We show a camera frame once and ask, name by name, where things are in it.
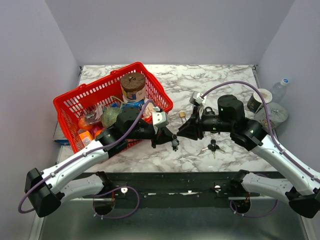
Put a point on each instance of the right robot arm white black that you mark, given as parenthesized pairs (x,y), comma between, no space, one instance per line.
(299,187)

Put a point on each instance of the small brass padlock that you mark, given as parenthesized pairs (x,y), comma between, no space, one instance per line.
(182,116)

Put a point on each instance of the grey-wrapped toilet paper roll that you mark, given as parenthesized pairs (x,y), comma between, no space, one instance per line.
(277,115)

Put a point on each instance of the brown-lid ice cream cup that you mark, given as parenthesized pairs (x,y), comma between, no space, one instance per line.
(133,86)

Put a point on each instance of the black padlock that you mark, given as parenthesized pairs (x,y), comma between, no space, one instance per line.
(208,111)

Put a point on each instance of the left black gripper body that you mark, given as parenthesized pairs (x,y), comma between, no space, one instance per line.
(144,132)

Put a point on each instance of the clear plastic water bottle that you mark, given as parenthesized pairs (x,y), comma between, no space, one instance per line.
(278,90)

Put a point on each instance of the green netted melon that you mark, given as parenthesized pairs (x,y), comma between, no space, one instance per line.
(110,117)

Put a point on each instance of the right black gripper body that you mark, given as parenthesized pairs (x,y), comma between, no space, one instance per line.
(205,122)

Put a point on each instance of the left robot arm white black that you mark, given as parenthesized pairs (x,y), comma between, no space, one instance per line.
(48,189)

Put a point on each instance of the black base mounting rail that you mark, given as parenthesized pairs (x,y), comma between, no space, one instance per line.
(174,189)

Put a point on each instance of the red plastic shopping basket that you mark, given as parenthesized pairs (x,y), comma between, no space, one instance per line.
(103,95)

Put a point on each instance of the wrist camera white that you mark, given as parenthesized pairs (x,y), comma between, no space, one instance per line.
(159,118)
(197,97)

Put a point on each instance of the orange snack box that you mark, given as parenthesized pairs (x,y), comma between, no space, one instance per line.
(85,136)

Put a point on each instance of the orange fruit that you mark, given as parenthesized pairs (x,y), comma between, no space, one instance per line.
(84,125)

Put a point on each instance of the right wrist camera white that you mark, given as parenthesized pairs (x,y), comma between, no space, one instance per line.
(197,97)

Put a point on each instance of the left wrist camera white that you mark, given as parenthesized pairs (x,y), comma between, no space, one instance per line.
(159,118)

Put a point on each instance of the black-headed key bunch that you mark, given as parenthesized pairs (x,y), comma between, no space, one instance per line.
(212,147)

